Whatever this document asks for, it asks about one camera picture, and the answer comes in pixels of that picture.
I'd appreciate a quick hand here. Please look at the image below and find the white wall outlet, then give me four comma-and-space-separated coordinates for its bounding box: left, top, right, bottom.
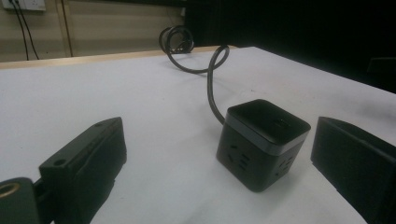
1, 0, 47, 12

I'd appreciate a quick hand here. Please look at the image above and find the white table cloth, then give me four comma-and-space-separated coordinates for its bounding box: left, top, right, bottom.
0, 46, 396, 224

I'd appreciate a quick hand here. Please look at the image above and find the black cube power socket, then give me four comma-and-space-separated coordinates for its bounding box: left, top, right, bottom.
216, 98, 312, 193

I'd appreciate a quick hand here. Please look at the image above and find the thin black wall cable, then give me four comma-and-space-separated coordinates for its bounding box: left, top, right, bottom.
8, 0, 30, 62
15, 0, 40, 61

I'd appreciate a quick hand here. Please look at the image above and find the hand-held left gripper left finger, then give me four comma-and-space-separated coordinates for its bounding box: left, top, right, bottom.
38, 117, 128, 224

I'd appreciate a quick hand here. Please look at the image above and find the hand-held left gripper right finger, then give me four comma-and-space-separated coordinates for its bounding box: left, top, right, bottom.
310, 116, 396, 224

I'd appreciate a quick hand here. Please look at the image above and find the black power socket cable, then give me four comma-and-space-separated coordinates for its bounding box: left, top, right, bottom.
159, 25, 231, 126

